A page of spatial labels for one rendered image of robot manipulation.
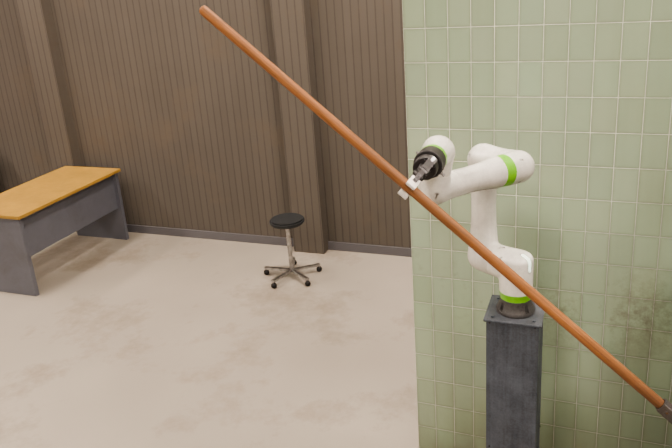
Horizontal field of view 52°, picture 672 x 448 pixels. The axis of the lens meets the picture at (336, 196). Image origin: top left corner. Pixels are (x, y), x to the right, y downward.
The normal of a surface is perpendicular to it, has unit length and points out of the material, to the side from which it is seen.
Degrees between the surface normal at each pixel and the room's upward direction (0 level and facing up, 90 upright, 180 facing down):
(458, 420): 90
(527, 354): 90
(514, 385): 90
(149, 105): 90
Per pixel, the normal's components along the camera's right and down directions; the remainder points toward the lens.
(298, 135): -0.36, 0.33
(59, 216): 0.93, 0.06
